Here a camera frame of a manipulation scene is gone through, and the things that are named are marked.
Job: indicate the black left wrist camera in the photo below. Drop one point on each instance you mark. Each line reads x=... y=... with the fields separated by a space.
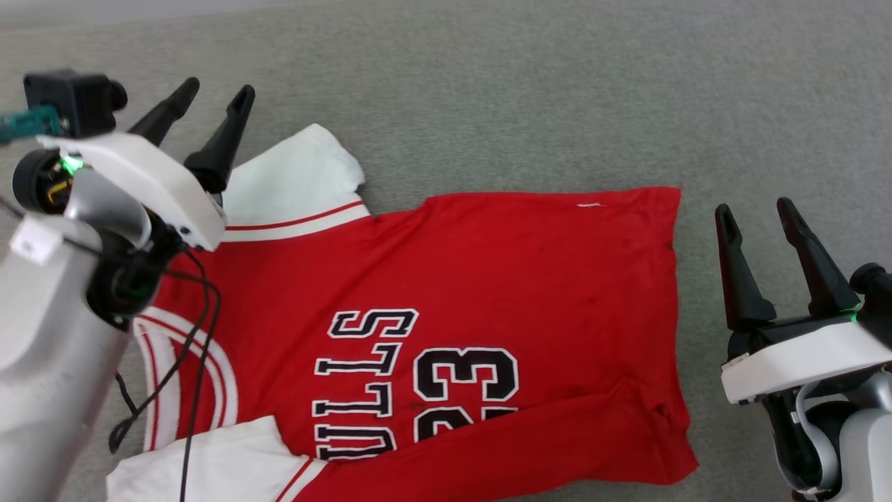
x=70 y=101

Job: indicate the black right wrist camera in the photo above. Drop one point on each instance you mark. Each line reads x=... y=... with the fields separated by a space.
x=877 y=300

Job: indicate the red and white basketball jersey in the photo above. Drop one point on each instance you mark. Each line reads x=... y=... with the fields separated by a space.
x=488 y=279

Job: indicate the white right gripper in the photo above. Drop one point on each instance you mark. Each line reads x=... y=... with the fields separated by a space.
x=801 y=359

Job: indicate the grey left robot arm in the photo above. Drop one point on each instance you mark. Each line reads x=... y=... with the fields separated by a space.
x=49 y=362

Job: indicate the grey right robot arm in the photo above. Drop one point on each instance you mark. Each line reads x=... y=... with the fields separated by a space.
x=864 y=446

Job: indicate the grey fabric sofa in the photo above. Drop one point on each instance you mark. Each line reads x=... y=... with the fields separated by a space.
x=488 y=104

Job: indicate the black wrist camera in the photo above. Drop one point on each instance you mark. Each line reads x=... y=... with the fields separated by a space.
x=70 y=101
x=877 y=300

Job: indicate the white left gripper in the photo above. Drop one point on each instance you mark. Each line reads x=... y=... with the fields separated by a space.
x=146 y=171

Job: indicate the teal camera connector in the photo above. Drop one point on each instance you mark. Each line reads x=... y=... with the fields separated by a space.
x=28 y=124

